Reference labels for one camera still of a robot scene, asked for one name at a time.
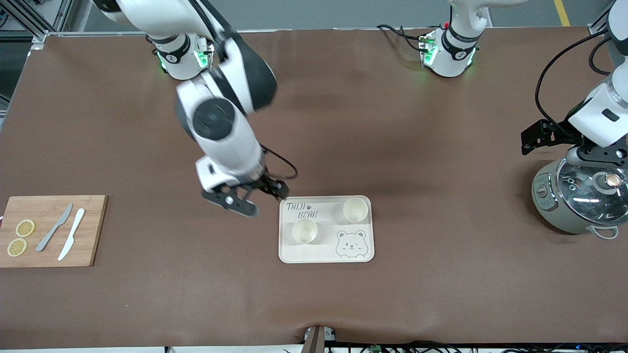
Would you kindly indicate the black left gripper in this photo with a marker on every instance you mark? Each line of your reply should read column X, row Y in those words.
column 553, row 130

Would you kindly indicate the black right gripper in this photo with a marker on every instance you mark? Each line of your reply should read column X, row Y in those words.
column 265, row 184

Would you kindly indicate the white plastic cup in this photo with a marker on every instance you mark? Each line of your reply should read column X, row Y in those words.
column 355, row 211
column 304, row 231

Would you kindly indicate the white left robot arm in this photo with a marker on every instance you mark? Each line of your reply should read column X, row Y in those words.
column 454, row 59

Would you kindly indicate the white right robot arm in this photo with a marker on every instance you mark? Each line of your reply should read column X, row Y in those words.
column 221, row 122

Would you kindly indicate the cream bear print tray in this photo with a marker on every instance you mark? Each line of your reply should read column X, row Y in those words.
column 324, row 252

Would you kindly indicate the glass pot lid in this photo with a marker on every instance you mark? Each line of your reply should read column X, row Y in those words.
column 579, row 191

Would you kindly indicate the grey-green electric cooking pot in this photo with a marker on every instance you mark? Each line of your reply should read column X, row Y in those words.
column 549, row 211

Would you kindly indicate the bamboo cutting board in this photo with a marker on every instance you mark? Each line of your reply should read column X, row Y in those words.
column 93, row 235

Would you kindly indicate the white plastic knife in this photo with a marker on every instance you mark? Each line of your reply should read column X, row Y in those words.
column 72, row 234

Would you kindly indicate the grey plastic knife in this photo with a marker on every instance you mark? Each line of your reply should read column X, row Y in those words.
column 54, row 228

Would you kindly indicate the yellow lemon slice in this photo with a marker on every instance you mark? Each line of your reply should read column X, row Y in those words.
column 16, row 247
column 25, row 228

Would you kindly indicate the grey table clamp bracket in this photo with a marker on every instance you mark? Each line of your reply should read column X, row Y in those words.
column 316, row 340

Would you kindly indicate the aluminium frame structure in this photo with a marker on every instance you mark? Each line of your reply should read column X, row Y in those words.
column 61, row 14

